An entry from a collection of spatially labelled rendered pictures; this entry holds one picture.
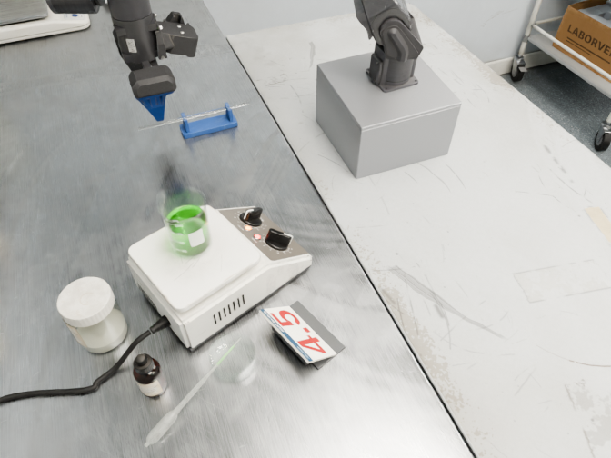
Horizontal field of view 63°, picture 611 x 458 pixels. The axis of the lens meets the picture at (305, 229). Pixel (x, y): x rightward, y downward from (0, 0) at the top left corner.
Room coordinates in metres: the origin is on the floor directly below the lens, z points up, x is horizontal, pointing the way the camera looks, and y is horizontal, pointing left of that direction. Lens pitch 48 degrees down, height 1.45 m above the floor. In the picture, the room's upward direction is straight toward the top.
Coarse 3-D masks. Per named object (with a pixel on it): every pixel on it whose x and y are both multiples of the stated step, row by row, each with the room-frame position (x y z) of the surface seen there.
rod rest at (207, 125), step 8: (184, 120) 0.71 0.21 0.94; (200, 120) 0.75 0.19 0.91; (208, 120) 0.75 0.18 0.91; (216, 120) 0.75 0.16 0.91; (224, 120) 0.75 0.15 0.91; (232, 120) 0.74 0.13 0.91; (184, 128) 0.72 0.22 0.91; (192, 128) 0.72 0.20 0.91; (200, 128) 0.72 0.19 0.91; (208, 128) 0.72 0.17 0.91; (216, 128) 0.73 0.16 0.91; (224, 128) 0.73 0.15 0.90; (184, 136) 0.71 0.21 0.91; (192, 136) 0.71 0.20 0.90
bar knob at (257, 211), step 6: (246, 210) 0.46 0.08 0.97; (252, 210) 0.47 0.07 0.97; (258, 210) 0.47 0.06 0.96; (240, 216) 0.46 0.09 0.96; (246, 216) 0.46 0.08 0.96; (252, 216) 0.46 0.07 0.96; (258, 216) 0.47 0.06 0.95; (246, 222) 0.45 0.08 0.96; (252, 222) 0.46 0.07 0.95; (258, 222) 0.46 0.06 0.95
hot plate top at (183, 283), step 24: (216, 216) 0.44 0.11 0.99; (144, 240) 0.40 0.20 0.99; (168, 240) 0.40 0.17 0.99; (216, 240) 0.40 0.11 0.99; (240, 240) 0.40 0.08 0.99; (144, 264) 0.36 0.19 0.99; (168, 264) 0.36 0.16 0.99; (192, 264) 0.36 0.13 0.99; (216, 264) 0.36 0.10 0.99; (240, 264) 0.36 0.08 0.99; (168, 288) 0.32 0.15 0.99; (192, 288) 0.32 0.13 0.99; (216, 288) 0.33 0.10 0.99
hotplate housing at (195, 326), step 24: (264, 264) 0.37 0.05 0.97; (288, 264) 0.39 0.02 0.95; (144, 288) 0.35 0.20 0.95; (240, 288) 0.34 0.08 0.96; (264, 288) 0.36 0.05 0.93; (168, 312) 0.31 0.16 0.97; (192, 312) 0.30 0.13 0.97; (216, 312) 0.32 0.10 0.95; (240, 312) 0.34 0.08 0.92; (192, 336) 0.29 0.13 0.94
